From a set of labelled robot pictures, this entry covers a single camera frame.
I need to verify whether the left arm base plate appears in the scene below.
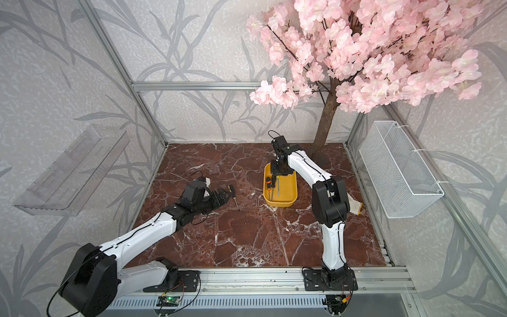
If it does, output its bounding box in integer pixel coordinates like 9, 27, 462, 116
143, 270, 200, 293

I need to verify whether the yellow handled screwdriver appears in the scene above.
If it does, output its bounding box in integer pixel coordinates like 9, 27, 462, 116
270, 175, 276, 189

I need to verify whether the white work glove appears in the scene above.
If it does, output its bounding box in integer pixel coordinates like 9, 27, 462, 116
347, 194, 363, 215

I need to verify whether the left green circuit board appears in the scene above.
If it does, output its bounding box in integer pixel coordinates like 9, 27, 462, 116
157, 295, 181, 307

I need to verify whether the pink cherry blossom tree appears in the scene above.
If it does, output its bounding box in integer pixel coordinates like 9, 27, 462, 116
246, 1, 484, 146

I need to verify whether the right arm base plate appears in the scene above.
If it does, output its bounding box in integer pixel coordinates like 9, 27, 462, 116
301, 265, 359, 291

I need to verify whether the black yellow stubby screwdriver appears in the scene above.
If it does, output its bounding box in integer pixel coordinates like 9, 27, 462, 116
228, 184, 240, 211

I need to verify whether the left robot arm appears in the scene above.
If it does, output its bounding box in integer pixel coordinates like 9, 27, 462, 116
56, 176, 236, 316

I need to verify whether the aluminium front rail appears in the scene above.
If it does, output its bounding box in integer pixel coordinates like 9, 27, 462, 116
82, 266, 417, 296

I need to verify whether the white wire mesh basket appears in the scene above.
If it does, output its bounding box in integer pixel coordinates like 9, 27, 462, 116
359, 120, 444, 219

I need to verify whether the right circuit board with wires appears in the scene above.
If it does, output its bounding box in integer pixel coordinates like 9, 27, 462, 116
322, 295, 352, 316

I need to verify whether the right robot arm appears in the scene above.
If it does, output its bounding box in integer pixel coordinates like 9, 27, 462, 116
270, 135, 351, 284

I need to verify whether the clear acrylic wall shelf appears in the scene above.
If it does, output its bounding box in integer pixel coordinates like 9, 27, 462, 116
13, 124, 130, 217

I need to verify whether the yellow plastic storage box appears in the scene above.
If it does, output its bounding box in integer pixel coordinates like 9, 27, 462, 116
263, 163, 298, 207

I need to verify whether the black orange small screwdriver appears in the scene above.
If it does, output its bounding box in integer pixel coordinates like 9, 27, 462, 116
265, 176, 271, 193

